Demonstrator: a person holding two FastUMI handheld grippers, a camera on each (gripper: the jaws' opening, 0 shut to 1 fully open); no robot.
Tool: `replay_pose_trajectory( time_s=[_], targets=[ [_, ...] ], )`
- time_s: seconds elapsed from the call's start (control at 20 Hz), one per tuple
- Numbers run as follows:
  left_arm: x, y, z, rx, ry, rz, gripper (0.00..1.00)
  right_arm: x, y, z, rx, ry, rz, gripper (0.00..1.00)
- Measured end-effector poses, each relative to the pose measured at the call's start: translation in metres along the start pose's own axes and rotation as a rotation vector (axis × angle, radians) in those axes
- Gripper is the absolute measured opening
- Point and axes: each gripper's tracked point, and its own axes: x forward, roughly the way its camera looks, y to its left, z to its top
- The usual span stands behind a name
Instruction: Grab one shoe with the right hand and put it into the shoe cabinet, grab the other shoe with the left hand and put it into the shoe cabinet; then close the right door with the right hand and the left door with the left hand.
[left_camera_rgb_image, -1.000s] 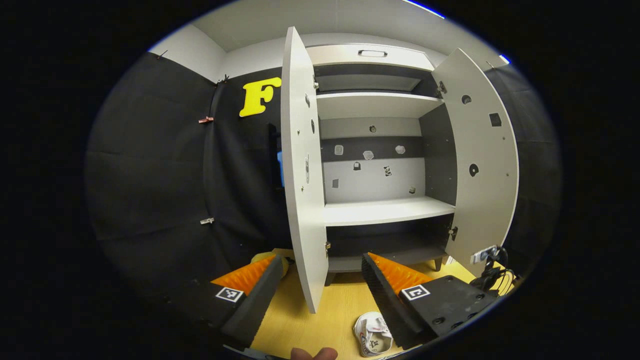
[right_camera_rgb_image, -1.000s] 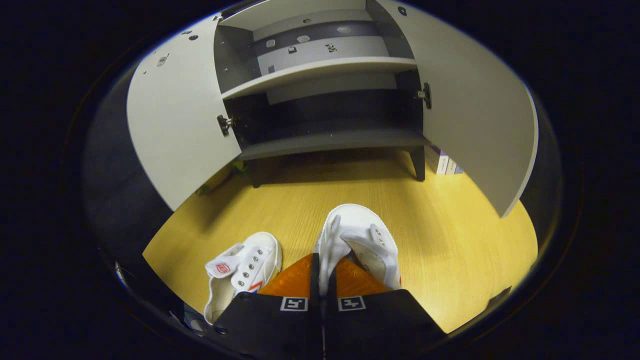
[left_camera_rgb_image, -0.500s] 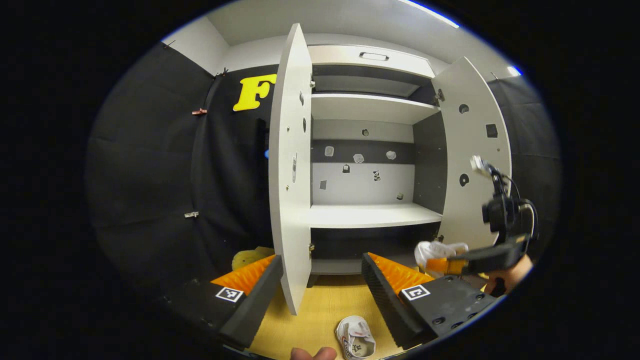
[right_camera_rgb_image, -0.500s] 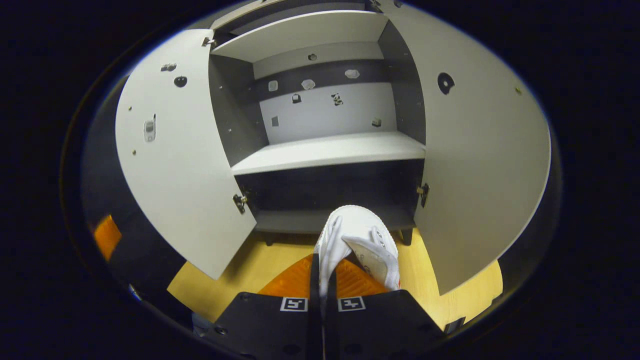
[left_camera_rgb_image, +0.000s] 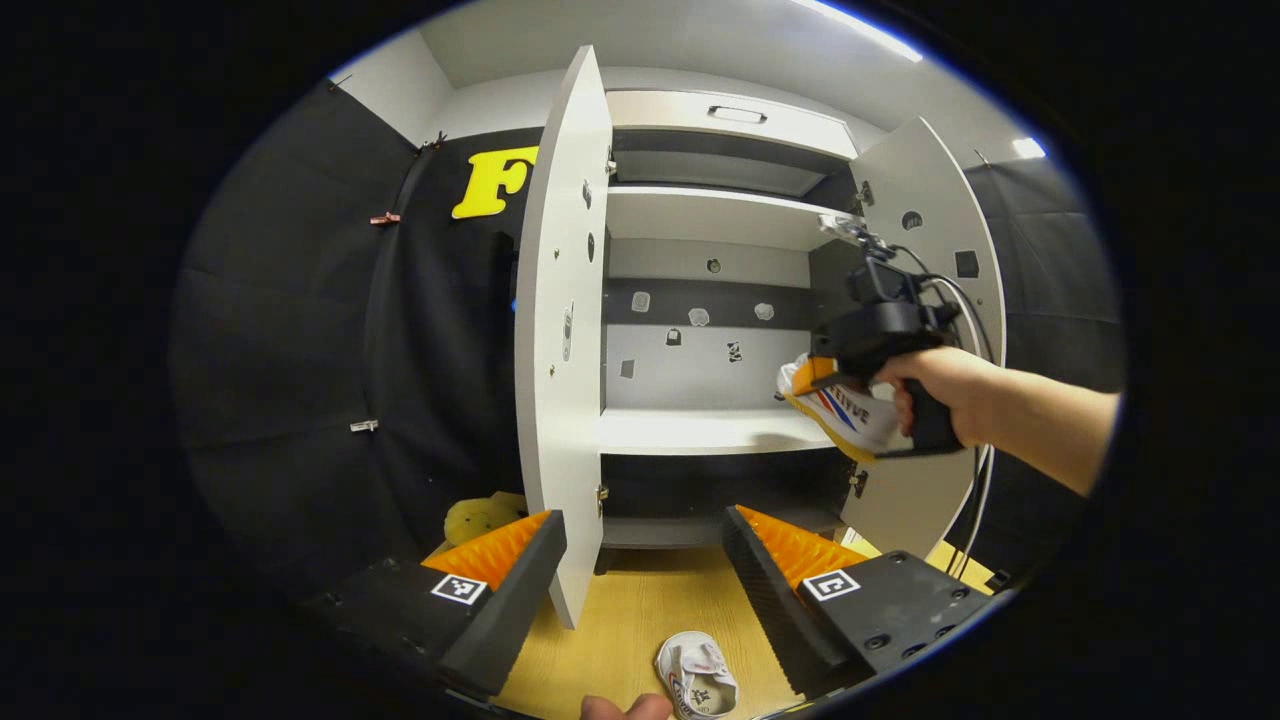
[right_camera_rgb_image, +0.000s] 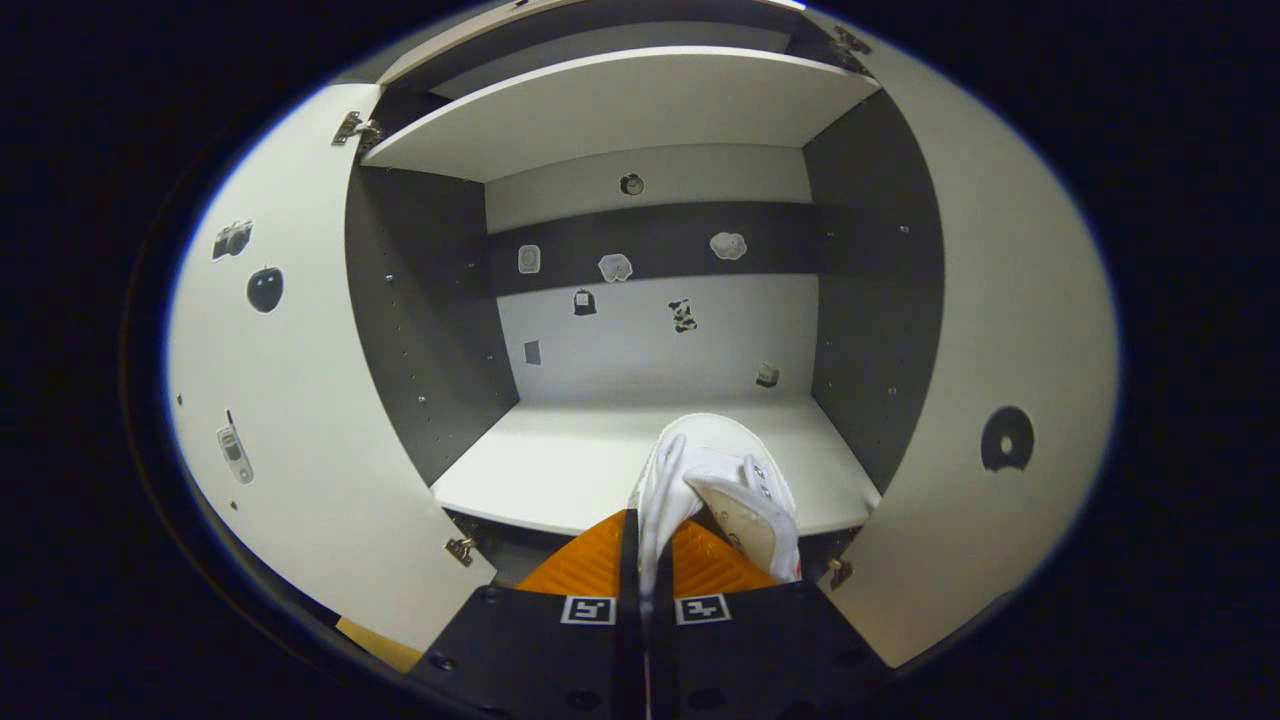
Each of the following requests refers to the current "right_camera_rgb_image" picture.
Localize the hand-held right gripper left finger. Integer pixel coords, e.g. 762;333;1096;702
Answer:
405;508;641;720

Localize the white door with phone sticker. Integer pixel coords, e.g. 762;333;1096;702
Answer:
165;82;498;653

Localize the white shoe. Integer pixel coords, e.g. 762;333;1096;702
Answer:
632;413;803;601

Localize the white door with disc sticker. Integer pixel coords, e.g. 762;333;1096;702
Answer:
800;10;1121;669

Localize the white shoe cabinet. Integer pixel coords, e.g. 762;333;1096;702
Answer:
345;0;946;591

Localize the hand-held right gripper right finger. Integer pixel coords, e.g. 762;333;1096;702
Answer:
645;515;896;720

